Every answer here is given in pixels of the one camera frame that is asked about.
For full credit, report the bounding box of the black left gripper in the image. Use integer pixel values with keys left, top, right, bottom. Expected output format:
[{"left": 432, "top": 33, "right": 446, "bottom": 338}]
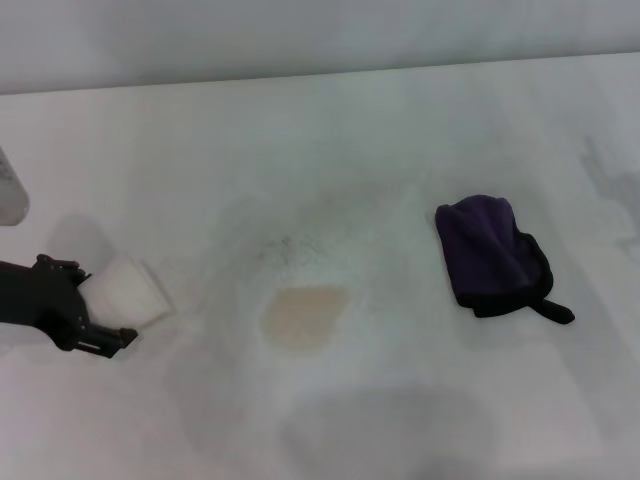
[{"left": 0, "top": 253, "right": 140, "bottom": 360}]

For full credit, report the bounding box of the white paper cup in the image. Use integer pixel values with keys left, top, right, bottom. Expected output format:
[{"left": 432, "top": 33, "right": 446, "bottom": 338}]
[{"left": 79, "top": 253, "right": 177, "bottom": 331}]

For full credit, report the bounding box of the purple rag with black trim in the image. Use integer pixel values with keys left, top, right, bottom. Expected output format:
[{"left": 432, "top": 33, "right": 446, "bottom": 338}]
[{"left": 433, "top": 194, "right": 576, "bottom": 326}]

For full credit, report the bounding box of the brown water stain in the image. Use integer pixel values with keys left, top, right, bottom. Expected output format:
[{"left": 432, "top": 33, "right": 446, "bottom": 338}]
[{"left": 259, "top": 284, "right": 351, "bottom": 352}]

